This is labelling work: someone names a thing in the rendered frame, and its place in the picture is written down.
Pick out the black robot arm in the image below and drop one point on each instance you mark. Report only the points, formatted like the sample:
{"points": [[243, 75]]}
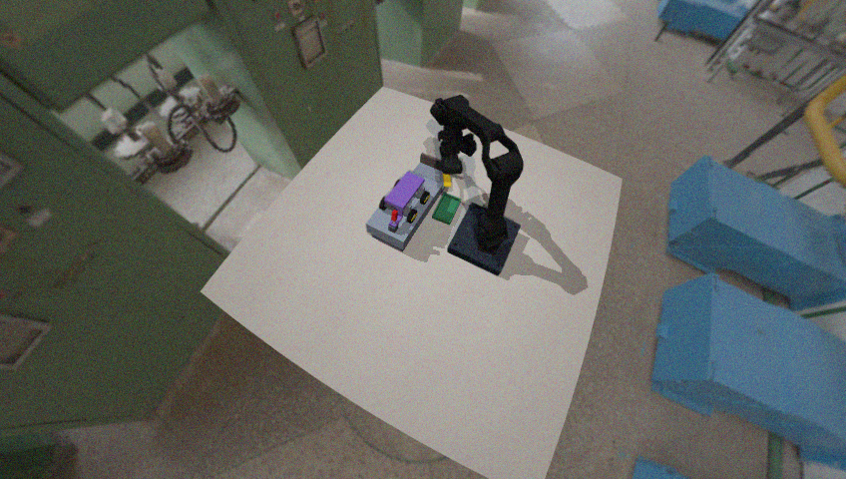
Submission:
{"points": [[455, 115]]}

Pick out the grey ramp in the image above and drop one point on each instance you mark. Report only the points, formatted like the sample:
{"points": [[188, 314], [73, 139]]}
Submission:
{"points": [[429, 169]]}

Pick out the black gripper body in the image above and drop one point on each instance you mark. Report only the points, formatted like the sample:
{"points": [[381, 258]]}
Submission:
{"points": [[451, 165]]}

